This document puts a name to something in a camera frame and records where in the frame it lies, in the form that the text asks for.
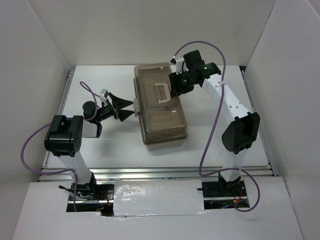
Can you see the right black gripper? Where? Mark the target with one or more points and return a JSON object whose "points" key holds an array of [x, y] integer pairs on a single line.
{"points": [[174, 80]]}

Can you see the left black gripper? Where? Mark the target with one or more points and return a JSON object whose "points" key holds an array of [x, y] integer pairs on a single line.
{"points": [[120, 103]]}

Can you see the beige cantilever toolbox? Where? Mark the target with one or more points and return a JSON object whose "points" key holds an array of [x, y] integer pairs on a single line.
{"points": [[161, 117]]}

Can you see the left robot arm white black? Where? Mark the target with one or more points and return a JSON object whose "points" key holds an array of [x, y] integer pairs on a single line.
{"points": [[64, 137]]}

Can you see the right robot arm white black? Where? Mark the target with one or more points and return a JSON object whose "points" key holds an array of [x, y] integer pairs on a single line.
{"points": [[243, 125]]}

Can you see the silver foil sheet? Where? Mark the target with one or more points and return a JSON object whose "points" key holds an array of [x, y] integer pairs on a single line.
{"points": [[158, 198]]}

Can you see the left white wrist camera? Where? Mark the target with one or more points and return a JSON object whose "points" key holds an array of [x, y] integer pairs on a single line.
{"points": [[103, 96]]}

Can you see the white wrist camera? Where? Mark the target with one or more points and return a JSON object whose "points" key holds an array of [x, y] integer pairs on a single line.
{"points": [[103, 96], [178, 62]]}

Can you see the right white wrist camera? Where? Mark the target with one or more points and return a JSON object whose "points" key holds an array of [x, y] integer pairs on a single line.
{"points": [[178, 62]]}

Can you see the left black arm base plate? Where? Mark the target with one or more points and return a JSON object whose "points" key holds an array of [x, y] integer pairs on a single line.
{"points": [[101, 200]]}

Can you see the aluminium rail frame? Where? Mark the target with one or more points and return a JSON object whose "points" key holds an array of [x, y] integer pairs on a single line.
{"points": [[120, 154]]}

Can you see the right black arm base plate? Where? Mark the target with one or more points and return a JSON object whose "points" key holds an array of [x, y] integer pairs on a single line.
{"points": [[215, 198]]}

